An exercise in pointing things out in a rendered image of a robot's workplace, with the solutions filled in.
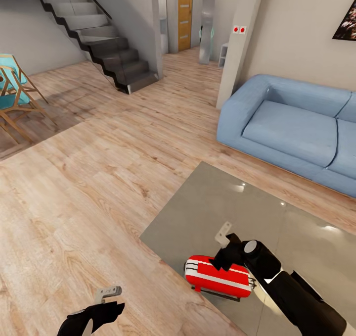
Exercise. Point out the radio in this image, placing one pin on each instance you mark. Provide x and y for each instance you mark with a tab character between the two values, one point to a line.
199	272

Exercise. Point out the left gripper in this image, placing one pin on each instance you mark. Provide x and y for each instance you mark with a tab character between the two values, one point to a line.
108	312

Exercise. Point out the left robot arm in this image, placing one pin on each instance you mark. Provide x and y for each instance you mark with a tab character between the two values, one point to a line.
85	322

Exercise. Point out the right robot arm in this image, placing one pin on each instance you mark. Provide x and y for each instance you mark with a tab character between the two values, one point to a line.
301	303

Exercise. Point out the picture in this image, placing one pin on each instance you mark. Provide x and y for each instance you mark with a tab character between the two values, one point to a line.
347	28

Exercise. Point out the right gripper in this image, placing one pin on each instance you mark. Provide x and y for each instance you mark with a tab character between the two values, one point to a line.
224	257

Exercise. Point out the sofa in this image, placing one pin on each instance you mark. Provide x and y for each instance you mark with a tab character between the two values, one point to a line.
303	128

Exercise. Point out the coffee table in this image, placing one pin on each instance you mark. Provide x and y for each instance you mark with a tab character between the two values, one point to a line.
324	254

